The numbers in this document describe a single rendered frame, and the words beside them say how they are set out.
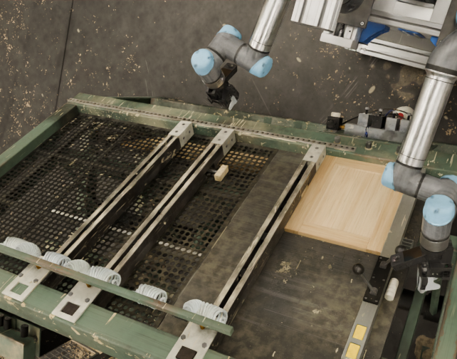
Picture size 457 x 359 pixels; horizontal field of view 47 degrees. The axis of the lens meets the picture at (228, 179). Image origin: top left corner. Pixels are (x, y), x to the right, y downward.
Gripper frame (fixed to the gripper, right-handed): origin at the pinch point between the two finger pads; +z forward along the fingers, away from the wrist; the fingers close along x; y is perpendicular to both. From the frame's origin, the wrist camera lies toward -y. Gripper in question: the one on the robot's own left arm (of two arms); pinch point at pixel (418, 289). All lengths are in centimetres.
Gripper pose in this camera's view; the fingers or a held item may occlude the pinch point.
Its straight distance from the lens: 174.3
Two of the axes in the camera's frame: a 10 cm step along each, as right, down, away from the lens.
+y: 9.8, -0.2, -1.8
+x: 1.2, -6.4, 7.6
